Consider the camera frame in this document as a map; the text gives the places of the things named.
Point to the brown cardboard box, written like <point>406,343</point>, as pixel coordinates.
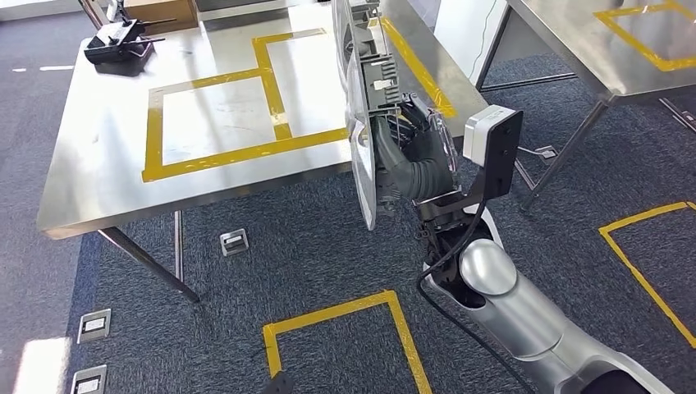
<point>160,13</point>

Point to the white panel board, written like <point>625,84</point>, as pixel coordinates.
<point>462,38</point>

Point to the black robot body part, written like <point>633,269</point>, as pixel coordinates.
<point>278,385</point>

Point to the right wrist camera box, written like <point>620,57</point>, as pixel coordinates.
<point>489,136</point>

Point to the grey plastic wheel hubcap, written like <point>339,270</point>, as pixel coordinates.
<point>364,179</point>

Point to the stainless steel workbench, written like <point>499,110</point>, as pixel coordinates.
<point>108,136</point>
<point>571,43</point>

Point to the black plastic part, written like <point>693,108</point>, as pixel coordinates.
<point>117,49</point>

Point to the yellow tape rectangle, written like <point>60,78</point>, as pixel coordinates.
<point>418,71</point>
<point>155,141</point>
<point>641,46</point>

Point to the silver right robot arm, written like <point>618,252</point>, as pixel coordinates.
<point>522,315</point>

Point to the yellow floor tape square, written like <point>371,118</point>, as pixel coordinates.
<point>630,266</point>

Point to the metal floor outlet box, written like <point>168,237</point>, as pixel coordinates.
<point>88,383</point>
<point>94,325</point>
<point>548,154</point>
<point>235,242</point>

